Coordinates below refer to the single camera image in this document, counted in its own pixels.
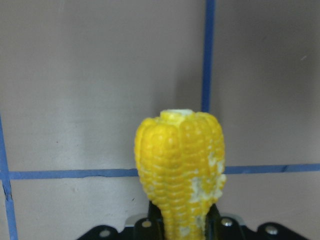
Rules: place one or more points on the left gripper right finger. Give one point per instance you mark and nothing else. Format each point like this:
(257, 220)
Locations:
(210, 220)

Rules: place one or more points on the yellow corn cob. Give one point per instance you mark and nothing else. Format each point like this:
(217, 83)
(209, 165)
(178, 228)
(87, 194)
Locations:
(180, 160)

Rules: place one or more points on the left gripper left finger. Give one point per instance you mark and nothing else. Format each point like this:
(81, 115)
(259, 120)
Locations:
(157, 226)

